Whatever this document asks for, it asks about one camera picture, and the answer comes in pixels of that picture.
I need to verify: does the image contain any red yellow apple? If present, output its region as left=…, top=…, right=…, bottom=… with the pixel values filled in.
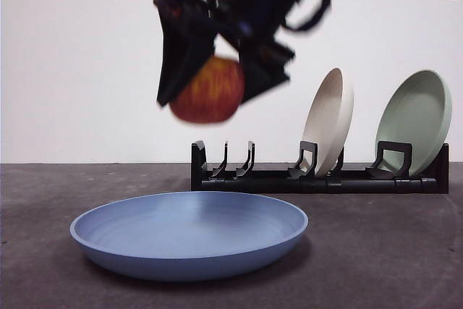
left=169, top=56, right=246, bottom=124

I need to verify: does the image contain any blue plate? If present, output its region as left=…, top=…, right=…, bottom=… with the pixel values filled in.
left=69, top=190, right=310, bottom=283

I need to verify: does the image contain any beige plate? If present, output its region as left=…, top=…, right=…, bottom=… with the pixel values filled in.
left=302, top=67, right=354, bottom=177

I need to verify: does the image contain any black plate rack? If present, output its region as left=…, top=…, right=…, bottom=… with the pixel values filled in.
left=190, top=140, right=450, bottom=194

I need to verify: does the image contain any green plate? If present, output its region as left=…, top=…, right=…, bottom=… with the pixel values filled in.
left=375, top=69, right=453, bottom=178

